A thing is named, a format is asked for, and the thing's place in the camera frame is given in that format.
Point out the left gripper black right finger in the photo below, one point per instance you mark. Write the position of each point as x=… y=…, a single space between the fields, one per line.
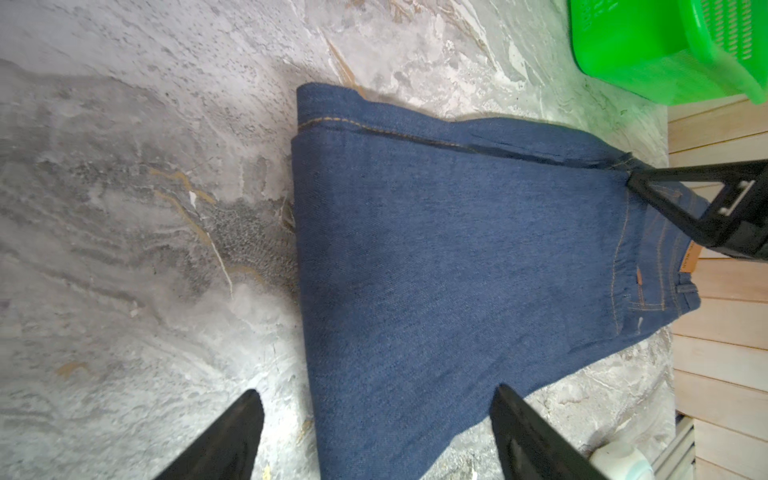
x=528 y=447

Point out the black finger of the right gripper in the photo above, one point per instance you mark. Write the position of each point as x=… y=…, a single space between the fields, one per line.
x=722 y=207

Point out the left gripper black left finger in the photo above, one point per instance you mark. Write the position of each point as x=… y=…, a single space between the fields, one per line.
x=227 y=449

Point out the green plastic basket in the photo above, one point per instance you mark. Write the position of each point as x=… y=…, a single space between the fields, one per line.
x=674 y=52

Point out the dark blue denim trousers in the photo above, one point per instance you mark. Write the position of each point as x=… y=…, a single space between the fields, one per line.
x=438 y=260

